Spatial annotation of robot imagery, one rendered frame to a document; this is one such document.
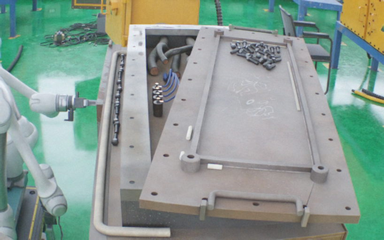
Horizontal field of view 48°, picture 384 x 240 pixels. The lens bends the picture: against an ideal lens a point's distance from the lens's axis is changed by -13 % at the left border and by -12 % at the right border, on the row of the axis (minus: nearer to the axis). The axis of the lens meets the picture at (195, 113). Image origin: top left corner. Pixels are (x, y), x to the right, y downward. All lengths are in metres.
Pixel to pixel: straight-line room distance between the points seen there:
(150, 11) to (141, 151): 2.88
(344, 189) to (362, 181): 2.74
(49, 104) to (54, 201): 0.54
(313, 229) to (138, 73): 0.81
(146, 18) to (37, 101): 1.85
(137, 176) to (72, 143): 2.90
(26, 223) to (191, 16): 2.30
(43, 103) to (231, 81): 1.11
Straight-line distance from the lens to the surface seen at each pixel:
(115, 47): 2.21
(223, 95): 1.40
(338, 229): 1.14
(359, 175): 3.85
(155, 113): 1.54
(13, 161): 2.58
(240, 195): 0.95
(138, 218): 1.05
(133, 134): 1.21
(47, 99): 2.33
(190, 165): 1.01
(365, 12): 5.30
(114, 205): 1.14
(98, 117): 1.67
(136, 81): 1.52
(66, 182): 3.44
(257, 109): 1.33
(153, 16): 3.97
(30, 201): 2.73
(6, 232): 1.99
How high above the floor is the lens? 1.91
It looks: 25 degrees down
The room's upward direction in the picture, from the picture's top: 4 degrees clockwise
